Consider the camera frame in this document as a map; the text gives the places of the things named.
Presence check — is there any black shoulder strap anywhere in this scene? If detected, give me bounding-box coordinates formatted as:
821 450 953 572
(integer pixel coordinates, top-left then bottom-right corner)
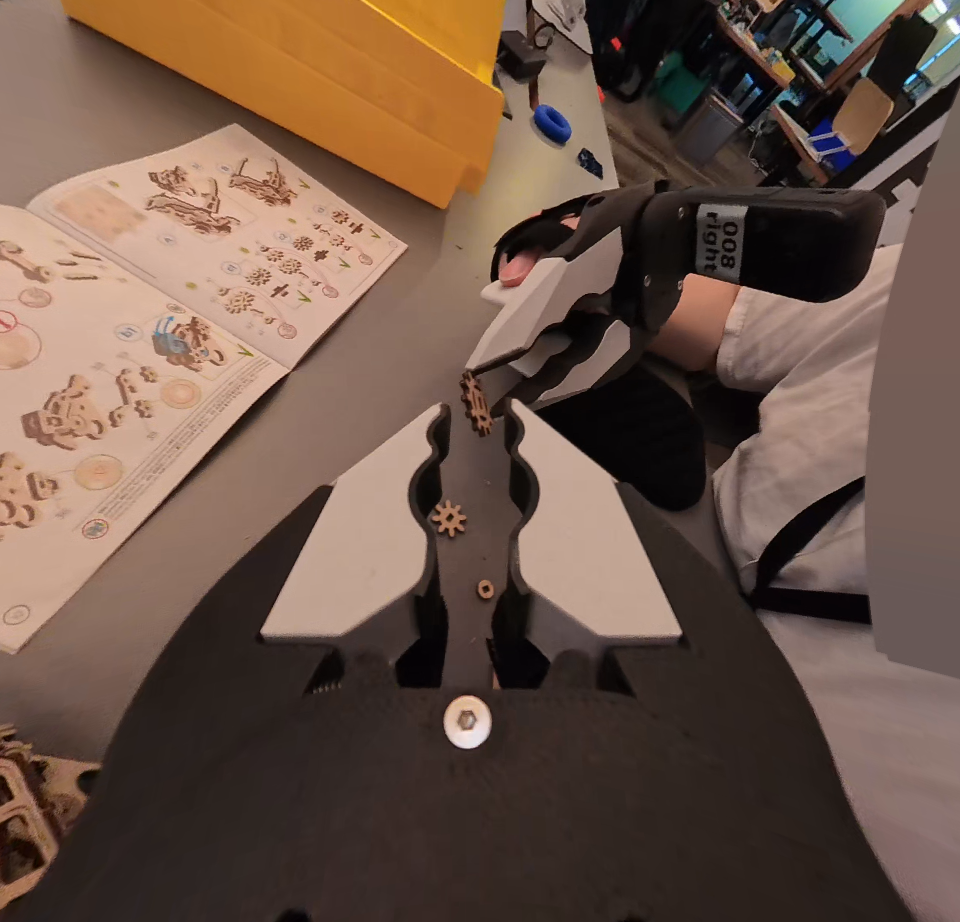
748 478 873 624

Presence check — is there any black power adapter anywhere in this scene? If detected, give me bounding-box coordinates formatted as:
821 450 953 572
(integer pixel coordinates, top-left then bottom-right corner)
497 31 549 80

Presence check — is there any dark assembled wooden model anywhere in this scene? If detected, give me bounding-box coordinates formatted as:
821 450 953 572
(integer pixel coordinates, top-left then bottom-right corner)
0 721 104 911

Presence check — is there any wooden gear with square holes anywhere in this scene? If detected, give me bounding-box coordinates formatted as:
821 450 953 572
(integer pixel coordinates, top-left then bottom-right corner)
459 369 496 439

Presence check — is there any person's white shirt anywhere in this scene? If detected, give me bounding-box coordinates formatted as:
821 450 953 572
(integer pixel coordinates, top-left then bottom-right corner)
711 243 960 922

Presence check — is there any yellow plastic bin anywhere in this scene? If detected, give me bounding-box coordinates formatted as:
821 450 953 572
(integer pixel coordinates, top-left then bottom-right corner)
43 0 508 212

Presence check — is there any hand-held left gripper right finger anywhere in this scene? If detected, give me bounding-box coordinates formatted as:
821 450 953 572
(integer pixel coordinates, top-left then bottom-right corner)
491 398 685 686

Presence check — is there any black office chair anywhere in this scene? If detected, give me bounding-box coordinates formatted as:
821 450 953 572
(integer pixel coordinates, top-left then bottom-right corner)
870 14 939 101

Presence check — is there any person's right hand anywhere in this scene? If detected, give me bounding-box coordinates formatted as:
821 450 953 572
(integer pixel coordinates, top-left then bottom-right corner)
499 215 582 289

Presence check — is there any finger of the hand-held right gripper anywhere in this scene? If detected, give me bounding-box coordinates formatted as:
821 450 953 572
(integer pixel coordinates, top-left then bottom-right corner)
463 228 625 375
508 292 642 407

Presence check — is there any assembly instruction booklet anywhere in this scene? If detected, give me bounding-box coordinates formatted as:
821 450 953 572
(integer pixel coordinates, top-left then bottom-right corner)
0 123 411 654

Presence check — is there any grey waste bin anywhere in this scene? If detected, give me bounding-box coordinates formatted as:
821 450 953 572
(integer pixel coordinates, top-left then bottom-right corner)
678 93 744 165

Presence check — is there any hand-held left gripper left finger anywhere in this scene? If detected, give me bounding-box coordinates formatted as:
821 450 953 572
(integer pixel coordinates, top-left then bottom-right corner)
260 401 453 686

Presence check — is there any person's right forearm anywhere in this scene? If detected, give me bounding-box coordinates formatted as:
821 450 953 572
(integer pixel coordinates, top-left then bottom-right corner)
646 271 744 374

